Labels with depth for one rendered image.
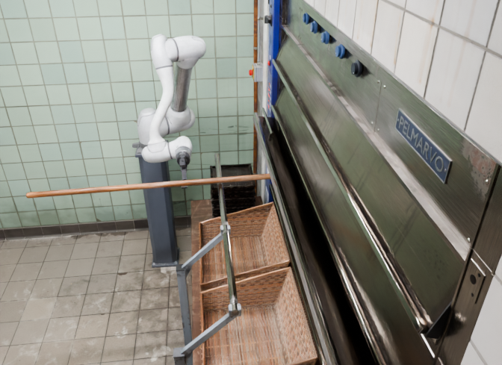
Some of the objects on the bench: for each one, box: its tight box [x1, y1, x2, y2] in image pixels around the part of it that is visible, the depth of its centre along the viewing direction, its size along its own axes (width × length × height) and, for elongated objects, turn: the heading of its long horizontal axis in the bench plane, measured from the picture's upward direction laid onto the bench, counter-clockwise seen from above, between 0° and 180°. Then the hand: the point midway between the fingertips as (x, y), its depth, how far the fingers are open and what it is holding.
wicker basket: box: [199, 266, 318, 365], centre depth 212 cm, size 49×56×28 cm
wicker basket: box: [198, 202, 291, 305], centre depth 262 cm, size 49×56×28 cm
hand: (183, 175), depth 240 cm, fingers open, 13 cm apart
